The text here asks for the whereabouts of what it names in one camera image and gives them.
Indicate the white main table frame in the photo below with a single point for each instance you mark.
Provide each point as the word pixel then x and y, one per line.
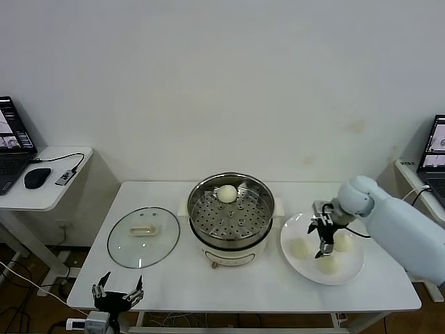
pixel 208 330

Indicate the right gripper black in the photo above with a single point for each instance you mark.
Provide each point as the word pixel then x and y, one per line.
pixel 328 231

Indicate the round white plate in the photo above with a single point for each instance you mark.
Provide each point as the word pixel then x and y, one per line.
pixel 347 268

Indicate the white side table with mouse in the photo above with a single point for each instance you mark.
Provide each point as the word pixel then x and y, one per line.
pixel 52 198

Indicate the white steamed baozi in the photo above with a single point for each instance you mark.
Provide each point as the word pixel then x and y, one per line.
pixel 227 193
pixel 344 243
pixel 299 247
pixel 328 267

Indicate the black computer mouse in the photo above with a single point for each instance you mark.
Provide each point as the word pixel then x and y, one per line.
pixel 36 177

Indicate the black laptop with dark screen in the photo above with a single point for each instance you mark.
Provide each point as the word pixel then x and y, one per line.
pixel 12 153

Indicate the black laptop with pale screen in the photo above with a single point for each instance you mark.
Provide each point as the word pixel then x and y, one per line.
pixel 434 149

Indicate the white usb hub box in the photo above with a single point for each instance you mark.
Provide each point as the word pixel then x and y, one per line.
pixel 75 324

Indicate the small grey usb dongle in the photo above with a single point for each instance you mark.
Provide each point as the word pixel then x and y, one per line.
pixel 66 177

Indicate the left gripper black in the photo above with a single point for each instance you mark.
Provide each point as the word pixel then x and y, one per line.
pixel 113 301

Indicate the small printed table sticker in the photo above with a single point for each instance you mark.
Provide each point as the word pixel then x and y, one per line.
pixel 407 163

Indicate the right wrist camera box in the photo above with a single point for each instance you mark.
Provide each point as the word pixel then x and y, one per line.
pixel 320 209

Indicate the round glass pot lid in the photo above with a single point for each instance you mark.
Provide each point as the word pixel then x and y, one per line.
pixel 146 247

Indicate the stainless steel steamer basket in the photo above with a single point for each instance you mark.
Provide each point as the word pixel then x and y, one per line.
pixel 229 222

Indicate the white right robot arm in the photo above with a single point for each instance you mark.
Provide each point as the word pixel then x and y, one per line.
pixel 400 226

